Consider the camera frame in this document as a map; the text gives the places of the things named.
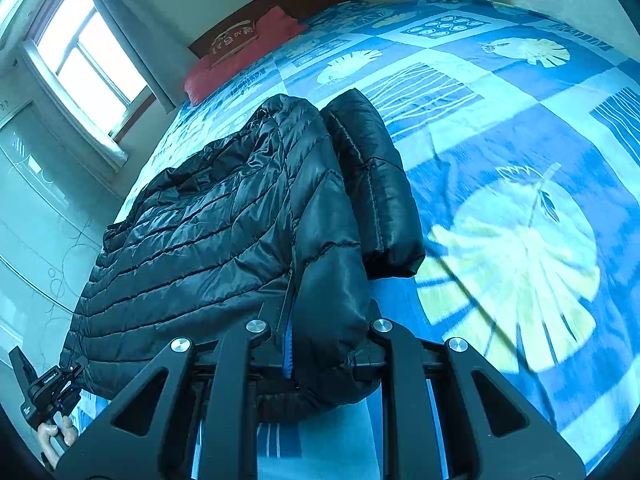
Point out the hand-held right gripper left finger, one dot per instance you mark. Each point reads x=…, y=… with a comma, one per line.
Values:
x=235, y=370

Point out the person's left hand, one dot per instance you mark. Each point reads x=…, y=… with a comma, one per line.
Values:
x=50, y=435

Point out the glass door wardrobe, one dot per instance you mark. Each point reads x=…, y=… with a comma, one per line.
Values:
x=35, y=220

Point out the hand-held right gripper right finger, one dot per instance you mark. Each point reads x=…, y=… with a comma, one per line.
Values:
x=395, y=365

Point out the window with wooden sill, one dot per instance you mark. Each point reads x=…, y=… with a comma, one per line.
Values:
x=90, y=55

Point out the small brown printed cushion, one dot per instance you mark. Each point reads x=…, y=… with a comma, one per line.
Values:
x=232, y=42

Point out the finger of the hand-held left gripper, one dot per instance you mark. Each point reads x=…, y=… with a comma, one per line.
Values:
x=22, y=367

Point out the red pillow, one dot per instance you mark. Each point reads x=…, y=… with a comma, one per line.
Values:
x=235, y=67

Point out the blue patterned bedsheet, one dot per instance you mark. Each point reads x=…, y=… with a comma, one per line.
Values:
x=500, y=160

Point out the black puffer jacket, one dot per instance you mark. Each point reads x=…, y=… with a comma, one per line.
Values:
x=215, y=240

